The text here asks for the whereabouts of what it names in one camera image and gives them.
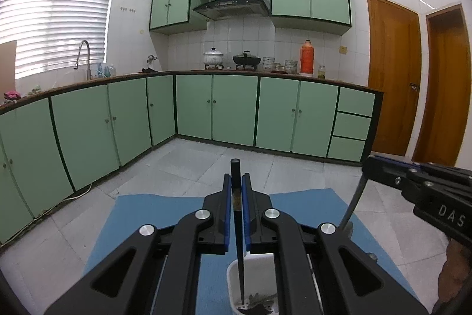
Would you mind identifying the person's right hand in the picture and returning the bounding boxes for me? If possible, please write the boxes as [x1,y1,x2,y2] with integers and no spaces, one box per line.
[437,236,472,308]

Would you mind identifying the white floor cable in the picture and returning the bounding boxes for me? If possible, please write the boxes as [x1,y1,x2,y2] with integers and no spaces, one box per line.
[48,182,93,214]

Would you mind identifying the white cooking pot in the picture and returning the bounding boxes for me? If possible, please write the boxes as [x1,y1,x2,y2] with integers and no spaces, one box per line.
[202,47,225,70]

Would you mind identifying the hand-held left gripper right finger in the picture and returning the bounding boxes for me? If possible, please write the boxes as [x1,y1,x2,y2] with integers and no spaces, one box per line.
[241,173,430,315]

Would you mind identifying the grey chopstick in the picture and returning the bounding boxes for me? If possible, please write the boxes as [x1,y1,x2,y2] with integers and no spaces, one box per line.
[337,176,368,230]

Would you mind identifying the black range hood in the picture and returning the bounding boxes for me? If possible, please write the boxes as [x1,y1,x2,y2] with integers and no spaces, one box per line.
[192,0,270,20]

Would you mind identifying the black wok with lid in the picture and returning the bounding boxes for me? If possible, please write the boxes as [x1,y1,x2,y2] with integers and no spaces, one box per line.
[232,50,262,70]

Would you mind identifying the white window blinds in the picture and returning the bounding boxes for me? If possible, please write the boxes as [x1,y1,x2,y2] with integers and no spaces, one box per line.
[0,0,122,79]

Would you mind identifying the green lower kitchen cabinets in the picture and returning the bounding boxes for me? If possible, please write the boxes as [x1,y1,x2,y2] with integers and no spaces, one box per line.
[0,71,384,245]

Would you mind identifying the wooden door with handle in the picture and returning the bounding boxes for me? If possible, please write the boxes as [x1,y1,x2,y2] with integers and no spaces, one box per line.
[366,0,422,157]

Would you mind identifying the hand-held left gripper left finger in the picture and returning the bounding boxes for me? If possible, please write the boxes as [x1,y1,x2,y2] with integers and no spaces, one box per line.
[44,173,233,315]

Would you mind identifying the orange thermos flask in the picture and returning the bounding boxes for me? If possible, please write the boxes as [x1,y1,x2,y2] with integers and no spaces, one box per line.
[299,40,315,76]

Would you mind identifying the blue tablecloth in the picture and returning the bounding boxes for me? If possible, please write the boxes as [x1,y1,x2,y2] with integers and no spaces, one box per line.
[84,188,421,315]

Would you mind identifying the green cabinet drawer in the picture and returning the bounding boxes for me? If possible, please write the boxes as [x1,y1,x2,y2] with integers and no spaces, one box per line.
[336,87,376,117]
[332,112,371,140]
[327,136,366,161]

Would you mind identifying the black chopstick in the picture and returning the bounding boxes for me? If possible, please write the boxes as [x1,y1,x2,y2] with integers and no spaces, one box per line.
[230,159,247,305]

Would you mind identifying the metal kitchen faucet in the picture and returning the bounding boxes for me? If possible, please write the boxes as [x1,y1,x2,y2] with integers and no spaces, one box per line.
[74,40,93,81]

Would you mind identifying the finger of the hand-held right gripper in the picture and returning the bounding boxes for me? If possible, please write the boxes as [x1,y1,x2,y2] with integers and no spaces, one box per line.
[362,156,422,192]
[372,154,472,187]

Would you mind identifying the cardboard sheet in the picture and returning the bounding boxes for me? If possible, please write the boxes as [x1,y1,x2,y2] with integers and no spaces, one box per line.
[0,40,18,81]

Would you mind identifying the white two-compartment utensil holder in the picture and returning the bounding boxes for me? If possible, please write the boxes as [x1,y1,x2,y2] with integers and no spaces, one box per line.
[226,253,281,315]

